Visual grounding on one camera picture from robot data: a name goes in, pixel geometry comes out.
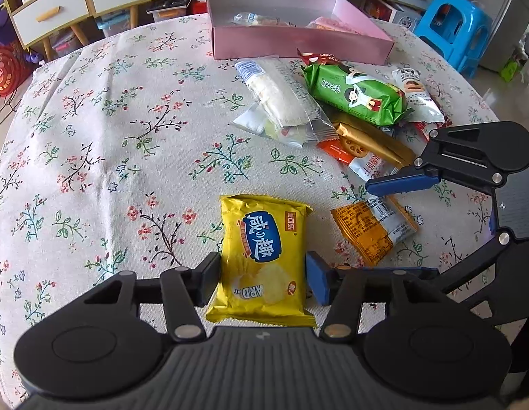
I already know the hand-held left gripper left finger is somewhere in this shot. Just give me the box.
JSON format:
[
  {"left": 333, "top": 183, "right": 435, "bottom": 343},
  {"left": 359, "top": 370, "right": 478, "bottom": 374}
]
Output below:
[{"left": 86, "top": 251, "right": 223, "bottom": 343}]

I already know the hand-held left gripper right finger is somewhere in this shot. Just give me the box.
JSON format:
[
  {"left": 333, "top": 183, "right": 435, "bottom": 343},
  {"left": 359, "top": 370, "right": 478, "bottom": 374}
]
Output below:
[{"left": 306, "top": 251, "right": 444, "bottom": 343}]

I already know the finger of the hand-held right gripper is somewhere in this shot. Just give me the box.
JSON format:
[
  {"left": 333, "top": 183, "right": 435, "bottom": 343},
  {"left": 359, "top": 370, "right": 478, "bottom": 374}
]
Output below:
[
  {"left": 362, "top": 228, "right": 515, "bottom": 296},
  {"left": 365, "top": 123, "right": 505, "bottom": 199}
]

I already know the yellow chip packet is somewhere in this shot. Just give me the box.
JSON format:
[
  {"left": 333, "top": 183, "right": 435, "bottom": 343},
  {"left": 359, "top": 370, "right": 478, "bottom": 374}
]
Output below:
[{"left": 206, "top": 194, "right": 317, "bottom": 329}]

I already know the white cookie packet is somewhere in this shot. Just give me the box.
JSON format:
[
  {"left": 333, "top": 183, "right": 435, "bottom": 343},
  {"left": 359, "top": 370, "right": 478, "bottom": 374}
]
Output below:
[{"left": 391, "top": 67, "right": 446, "bottom": 125}]

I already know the green snack packet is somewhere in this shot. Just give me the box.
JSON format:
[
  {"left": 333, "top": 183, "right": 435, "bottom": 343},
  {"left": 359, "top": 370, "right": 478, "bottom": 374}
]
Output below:
[{"left": 302, "top": 63, "right": 414, "bottom": 128}]

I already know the clear bread packet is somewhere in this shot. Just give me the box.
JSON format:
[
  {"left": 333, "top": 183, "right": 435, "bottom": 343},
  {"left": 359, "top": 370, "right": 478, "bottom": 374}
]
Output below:
[{"left": 234, "top": 55, "right": 339, "bottom": 146}]

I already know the pink cardboard box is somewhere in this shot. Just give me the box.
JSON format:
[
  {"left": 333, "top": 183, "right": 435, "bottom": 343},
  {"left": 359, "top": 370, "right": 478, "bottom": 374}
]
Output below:
[{"left": 205, "top": 0, "right": 395, "bottom": 65}]

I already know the white packet red print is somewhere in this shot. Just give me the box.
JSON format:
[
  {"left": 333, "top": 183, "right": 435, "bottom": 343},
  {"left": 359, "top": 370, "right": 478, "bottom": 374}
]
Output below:
[{"left": 350, "top": 154, "right": 402, "bottom": 180}]

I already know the gold snack packet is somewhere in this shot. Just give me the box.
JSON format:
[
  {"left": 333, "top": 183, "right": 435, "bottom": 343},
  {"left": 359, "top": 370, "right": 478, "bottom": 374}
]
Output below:
[{"left": 333, "top": 113, "right": 416, "bottom": 167}]

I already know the orange snack packet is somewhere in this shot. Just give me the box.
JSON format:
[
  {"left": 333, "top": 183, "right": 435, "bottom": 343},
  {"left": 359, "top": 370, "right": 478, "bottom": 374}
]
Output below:
[{"left": 330, "top": 202, "right": 395, "bottom": 266}]

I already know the orange-red cracker packet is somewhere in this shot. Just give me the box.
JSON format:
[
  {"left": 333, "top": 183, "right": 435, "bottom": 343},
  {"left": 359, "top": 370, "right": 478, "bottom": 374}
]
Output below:
[{"left": 318, "top": 134, "right": 372, "bottom": 165}]

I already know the pale yellow packet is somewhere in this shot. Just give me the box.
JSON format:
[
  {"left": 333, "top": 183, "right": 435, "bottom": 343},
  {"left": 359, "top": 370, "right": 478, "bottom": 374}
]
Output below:
[{"left": 264, "top": 122, "right": 308, "bottom": 149}]

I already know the green bag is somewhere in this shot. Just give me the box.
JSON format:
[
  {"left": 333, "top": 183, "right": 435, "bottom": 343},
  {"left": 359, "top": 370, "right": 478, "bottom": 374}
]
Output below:
[{"left": 500, "top": 56, "right": 525, "bottom": 83}]

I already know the floral tablecloth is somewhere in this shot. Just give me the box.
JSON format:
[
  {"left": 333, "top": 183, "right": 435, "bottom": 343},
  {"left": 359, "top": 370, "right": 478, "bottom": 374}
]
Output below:
[{"left": 0, "top": 13, "right": 517, "bottom": 410}]

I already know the small white packet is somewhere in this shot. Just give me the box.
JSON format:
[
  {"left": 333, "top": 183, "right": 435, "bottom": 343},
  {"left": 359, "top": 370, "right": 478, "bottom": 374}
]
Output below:
[{"left": 230, "top": 105, "right": 269, "bottom": 135}]

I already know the white blue box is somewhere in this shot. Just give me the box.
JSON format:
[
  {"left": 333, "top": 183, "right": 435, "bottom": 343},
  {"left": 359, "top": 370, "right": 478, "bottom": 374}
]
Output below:
[{"left": 392, "top": 9, "right": 424, "bottom": 31}]

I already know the pink snack packet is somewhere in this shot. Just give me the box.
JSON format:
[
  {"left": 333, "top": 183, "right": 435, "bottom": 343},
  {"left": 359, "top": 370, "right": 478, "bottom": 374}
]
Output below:
[{"left": 306, "top": 16, "right": 365, "bottom": 35}]

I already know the red printed box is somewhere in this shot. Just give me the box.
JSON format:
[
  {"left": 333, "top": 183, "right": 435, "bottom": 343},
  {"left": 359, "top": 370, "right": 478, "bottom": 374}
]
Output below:
[{"left": 366, "top": 0, "right": 399, "bottom": 22}]

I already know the blue plastic stool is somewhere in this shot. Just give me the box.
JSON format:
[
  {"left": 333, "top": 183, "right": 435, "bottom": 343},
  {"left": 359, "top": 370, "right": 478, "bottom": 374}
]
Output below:
[{"left": 414, "top": 0, "right": 493, "bottom": 73}]

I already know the grey refrigerator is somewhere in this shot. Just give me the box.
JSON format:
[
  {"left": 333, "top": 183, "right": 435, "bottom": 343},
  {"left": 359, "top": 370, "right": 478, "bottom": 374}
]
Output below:
[{"left": 475, "top": 0, "right": 529, "bottom": 72}]

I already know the clear snack packet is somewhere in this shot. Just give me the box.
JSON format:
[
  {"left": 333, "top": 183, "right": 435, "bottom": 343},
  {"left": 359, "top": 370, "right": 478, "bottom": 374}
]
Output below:
[{"left": 230, "top": 12, "right": 293, "bottom": 28}]

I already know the clear bin blue lid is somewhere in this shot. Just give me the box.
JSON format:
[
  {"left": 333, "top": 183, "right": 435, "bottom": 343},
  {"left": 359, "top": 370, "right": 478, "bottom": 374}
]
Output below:
[{"left": 98, "top": 12, "right": 133, "bottom": 39}]

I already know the clear bin black lid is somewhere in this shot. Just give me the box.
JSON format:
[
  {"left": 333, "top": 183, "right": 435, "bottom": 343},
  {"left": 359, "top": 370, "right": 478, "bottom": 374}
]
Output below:
[{"left": 147, "top": 0, "right": 189, "bottom": 21}]

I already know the small clear storage bin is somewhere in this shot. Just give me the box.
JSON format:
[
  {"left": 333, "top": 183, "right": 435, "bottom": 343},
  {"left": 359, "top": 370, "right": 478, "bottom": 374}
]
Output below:
[{"left": 51, "top": 30, "right": 83, "bottom": 57}]

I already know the red printed bag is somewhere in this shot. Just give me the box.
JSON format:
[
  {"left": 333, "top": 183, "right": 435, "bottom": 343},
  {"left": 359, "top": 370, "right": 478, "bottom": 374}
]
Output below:
[{"left": 0, "top": 39, "right": 32, "bottom": 97}]

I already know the purple bag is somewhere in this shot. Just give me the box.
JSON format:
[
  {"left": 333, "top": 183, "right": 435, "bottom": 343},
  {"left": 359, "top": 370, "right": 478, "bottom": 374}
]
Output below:
[{"left": 0, "top": 0, "right": 15, "bottom": 43}]

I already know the black floor cable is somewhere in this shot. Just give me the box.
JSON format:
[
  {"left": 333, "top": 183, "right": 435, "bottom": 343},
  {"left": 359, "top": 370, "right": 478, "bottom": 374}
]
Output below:
[{"left": 0, "top": 94, "right": 22, "bottom": 131}]

